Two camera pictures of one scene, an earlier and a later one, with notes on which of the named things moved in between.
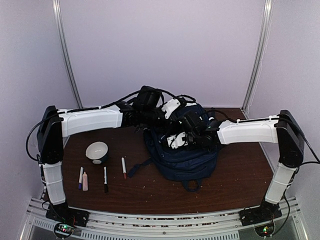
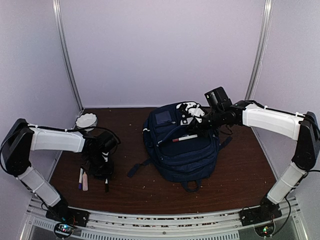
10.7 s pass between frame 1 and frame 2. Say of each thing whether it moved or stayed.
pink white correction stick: stayed
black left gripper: moved
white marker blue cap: stayed
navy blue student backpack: stayed
